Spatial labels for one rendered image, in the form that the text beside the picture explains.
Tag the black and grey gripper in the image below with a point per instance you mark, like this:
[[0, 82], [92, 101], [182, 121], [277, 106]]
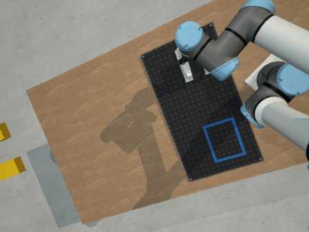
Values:
[[182, 58]]

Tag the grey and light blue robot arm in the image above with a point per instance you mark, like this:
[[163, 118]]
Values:
[[279, 82]]

